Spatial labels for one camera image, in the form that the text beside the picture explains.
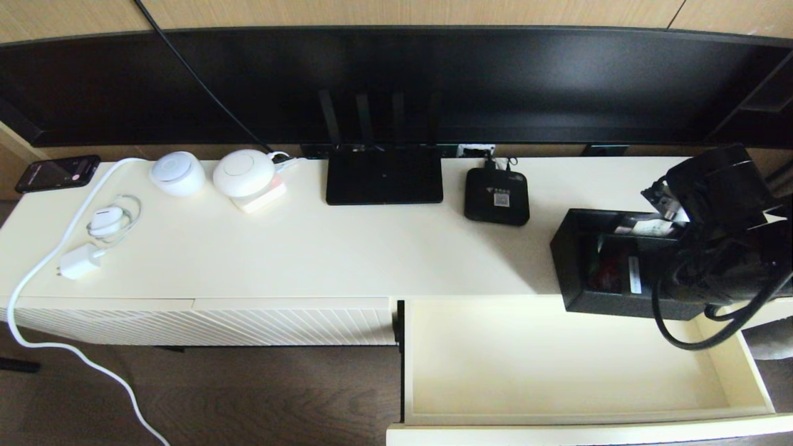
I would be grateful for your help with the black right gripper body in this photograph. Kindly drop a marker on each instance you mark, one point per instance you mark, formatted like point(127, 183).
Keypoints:
point(647, 275)

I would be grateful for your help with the black organizer box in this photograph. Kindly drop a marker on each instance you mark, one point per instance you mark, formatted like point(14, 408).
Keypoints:
point(595, 303)

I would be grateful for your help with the cream ribbed drawer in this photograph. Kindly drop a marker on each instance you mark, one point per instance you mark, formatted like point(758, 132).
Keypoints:
point(545, 359)

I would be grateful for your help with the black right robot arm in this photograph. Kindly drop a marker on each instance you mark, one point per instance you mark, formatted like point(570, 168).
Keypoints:
point(718, 186)

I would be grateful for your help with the white ribbed sideboard cabinet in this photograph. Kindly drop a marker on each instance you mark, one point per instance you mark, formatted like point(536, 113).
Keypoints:
point(372, 248)

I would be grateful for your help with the red green snack packet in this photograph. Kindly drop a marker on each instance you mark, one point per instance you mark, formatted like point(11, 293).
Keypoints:
point(607, 275)

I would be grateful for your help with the white flat packet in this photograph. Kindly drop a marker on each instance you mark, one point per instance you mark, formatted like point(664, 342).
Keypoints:
point(650, 227)

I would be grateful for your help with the black television foot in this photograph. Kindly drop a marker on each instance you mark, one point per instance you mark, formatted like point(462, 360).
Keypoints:
point(602, 150)

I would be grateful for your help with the grey white fluffy bundle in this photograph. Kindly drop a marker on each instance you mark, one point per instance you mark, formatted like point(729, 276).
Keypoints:
point(774, 344)

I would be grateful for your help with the black set-top box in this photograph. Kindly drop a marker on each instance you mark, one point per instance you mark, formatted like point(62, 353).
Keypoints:
point(483, 187)

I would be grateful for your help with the black router with antennas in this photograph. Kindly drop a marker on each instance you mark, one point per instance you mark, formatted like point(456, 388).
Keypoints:
point(384, 178)

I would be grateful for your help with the large black flat television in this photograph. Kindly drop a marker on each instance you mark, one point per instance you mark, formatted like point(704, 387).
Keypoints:
point(433, 80)

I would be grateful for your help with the cream ribbed cabinet front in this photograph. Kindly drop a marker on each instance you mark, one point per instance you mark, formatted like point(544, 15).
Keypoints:
point(297, 322)
point(111, 322)

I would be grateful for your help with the pinkish white square base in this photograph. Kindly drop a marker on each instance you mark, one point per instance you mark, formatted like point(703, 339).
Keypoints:
point(263, 201)

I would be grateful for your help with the large white dome device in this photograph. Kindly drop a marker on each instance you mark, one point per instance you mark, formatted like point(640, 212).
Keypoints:
point(243, 171)

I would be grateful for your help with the small white round speaker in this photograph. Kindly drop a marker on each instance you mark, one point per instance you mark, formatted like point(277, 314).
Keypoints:
point(178, 173)

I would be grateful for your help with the white power adapter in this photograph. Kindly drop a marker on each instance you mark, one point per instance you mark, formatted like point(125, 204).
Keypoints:
point(82, 261)

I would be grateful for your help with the black smartphone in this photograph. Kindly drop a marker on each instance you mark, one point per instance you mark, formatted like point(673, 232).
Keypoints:
point(57, 173)

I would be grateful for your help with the black furniture foot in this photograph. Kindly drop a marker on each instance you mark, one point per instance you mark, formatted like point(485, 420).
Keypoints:
point(18, 364)

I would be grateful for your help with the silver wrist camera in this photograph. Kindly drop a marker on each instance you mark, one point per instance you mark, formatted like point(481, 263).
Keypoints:
point(666, 201)

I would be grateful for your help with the white wall outlet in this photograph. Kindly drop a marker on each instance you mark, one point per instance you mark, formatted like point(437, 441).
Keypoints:
point(475, 150)

